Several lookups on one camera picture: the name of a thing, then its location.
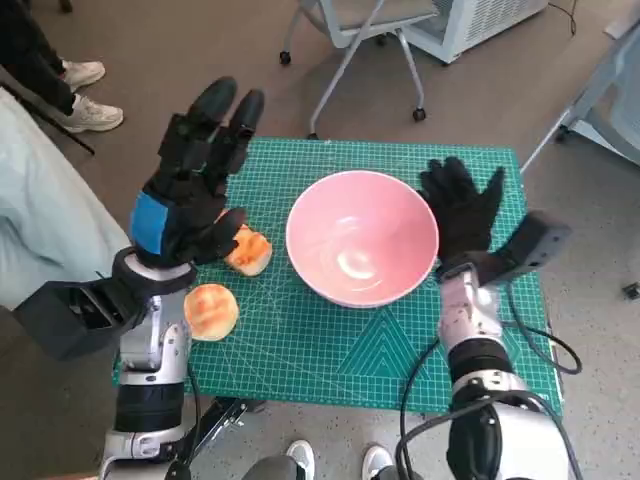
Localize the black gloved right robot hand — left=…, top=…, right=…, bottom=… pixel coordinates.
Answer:
left=417, top=156, right=507, bottom=266

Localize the black slanted stand leg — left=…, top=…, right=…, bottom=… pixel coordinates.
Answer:
left=9, top=94, right=95, bottom=156

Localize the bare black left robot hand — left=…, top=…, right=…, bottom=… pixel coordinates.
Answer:
left=128, top=75, right=266, bottom=269

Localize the black folding table brace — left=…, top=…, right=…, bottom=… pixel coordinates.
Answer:
left=192, top=397, right=269, bottom=451

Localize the green cutting mat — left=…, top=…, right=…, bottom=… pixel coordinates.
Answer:
left=112, top=137, right=564, bottom=416

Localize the white flat sheet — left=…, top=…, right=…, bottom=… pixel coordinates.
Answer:
left=602, top=4, right=640, bottom=39

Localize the white shoe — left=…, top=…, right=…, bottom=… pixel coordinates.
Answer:
left=285, top=439, right=317, bottom=480
left=360, top=443, right=394, bottom=480

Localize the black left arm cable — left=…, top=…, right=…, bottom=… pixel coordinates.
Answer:
left=164, top=367, right=206, bottom=480

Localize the standing person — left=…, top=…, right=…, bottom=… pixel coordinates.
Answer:
left=0, top=0, right=125, bottom=135

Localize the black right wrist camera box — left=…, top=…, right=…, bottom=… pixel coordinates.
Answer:
left=474, top=209, right=573, bottom=286

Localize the thin black floor cable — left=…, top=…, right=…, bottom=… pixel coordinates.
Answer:
left=547, top=0, right=576, bottom=36

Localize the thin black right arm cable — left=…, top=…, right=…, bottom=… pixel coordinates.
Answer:
left=398, top=337, right=444, bottom=480

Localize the white mesh chair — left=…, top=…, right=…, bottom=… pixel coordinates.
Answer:
left=519, top=22, right=640, bottom=176

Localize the white perforated cabinet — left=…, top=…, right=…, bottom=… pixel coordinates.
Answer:
left=402, top=0, right=549, bottom=65

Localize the grey wheeled office chair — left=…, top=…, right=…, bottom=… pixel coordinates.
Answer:
left=278, top=0, right=442, bottom=140

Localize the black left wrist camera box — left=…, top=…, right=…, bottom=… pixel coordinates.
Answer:
left=12, top=279, right=151, bottom=361

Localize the long striped toy bread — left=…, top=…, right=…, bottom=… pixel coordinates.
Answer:
left=222, top=224, right=274, bottom=277

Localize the seated person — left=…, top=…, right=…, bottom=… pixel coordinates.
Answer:
left=0, top=87, right=132, bottom=311

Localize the black right camera cable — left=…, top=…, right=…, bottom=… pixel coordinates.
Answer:
left=499, top=287, right=584, bottom=376

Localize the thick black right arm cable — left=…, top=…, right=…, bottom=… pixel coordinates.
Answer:
left=394, top=389, right=584, bottom=480

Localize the round toy bread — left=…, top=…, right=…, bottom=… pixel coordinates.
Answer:
left=183, top=283, right=240, bottom=342

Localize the pink bowl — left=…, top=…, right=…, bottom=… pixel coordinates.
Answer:
left=284, top=169, right=441, bottom=310

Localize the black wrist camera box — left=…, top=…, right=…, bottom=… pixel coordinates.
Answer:
left=474, top=209, right=573, bottom=286
left=12, top=279, right=151, bottom=361

